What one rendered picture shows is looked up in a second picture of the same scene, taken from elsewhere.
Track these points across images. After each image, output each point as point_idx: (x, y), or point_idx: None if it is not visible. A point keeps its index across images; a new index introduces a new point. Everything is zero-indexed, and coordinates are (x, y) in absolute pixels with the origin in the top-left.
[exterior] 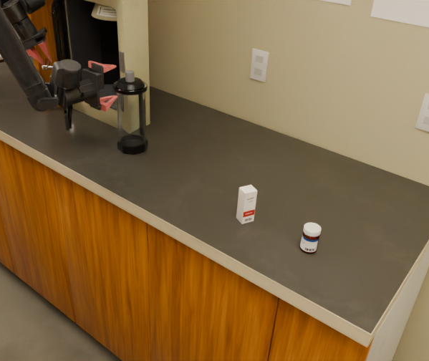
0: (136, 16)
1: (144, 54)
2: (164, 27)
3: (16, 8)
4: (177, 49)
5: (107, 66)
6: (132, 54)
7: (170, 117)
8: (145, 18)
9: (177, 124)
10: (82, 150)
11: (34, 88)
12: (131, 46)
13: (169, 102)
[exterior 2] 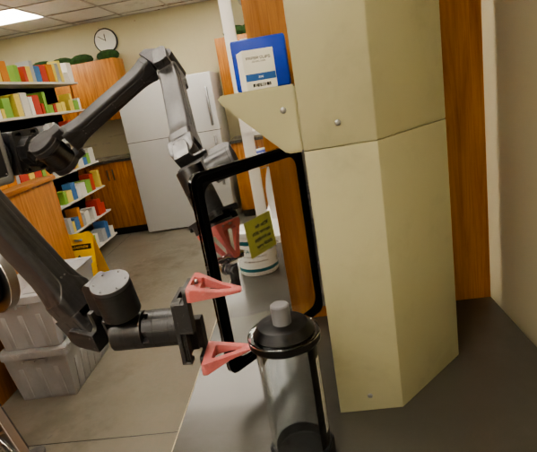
0: (347, 188)
1: (376, 266)
2: (532, 204)
3: (186, 176)
4: None
5: (203, 291)
6: (342, 265)
7: (463, 406)
8: (376, 193)
9: (461, 433)
10: (234, 418)
11: (55, 311)
12: (337, 247)
13: (503, 364)
